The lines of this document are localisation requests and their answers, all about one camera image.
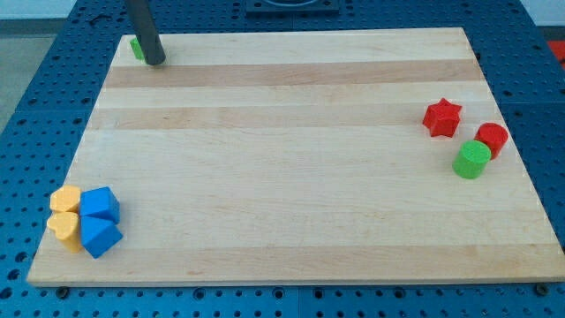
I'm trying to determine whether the dark grey robot arm rod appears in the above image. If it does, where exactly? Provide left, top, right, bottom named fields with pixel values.
left=124, top=0, right=166, bottom=65

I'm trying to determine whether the red star block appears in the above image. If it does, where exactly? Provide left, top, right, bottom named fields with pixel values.
left=422, top=98, right=463, bottom=138

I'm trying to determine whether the blue cube block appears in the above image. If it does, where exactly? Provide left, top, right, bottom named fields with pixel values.
left=80, top=186, right=120, bottom=224

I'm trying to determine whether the green block behind rod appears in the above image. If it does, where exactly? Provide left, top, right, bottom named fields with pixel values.
left=129, top=37, right=145, bottom=61

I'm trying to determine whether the green cylinder block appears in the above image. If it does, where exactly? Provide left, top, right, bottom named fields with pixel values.
left=452, top=140, right=492, bottom=179

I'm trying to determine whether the blue triangle block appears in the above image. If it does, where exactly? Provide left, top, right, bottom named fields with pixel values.
left=80, top=216, right=123, bottom=259

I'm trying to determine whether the red cylinder block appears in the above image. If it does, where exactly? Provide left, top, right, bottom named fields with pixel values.
left=474, top=123, right=509, bottom=160

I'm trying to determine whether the yellow pentagon block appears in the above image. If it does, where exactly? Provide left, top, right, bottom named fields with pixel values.
left=49, top=185, right=82, bottom=213

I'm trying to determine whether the yellow heart block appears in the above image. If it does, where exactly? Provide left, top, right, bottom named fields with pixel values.
left=47, top=212, right=83, bottom=254

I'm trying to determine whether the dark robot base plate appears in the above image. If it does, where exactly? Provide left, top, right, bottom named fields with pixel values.
left=245, top=0, right=341, bottom=13

